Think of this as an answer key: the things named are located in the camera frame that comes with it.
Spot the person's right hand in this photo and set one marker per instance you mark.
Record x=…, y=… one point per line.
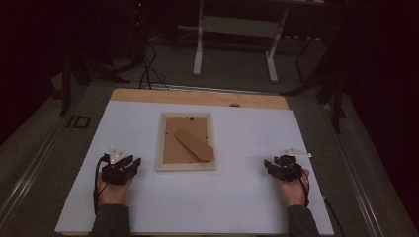
x=294, y=192

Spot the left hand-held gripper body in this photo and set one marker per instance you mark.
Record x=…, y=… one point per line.
x=113, y=173

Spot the metal floor rail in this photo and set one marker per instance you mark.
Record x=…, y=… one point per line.
x=355, y=177
x=29, y=177

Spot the wooden photo frame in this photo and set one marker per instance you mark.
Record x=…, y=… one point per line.
x=186, y=141

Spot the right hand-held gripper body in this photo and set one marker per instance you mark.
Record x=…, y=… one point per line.
x=290, y=169

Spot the white table mat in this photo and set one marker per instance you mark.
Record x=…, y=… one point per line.
x=214, y=197

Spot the black floor socket box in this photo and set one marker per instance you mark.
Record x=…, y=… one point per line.
x=78, y=121

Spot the person's left hand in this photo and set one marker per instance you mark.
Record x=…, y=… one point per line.
x=112, y=194

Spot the white metal table frame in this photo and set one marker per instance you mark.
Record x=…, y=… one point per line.
x=238, y=26

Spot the dark equipment tower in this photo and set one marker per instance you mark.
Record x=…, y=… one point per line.
x=137, y=29

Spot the black stand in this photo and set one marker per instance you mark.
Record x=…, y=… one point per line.
x=336, y=95
x=67, y=82

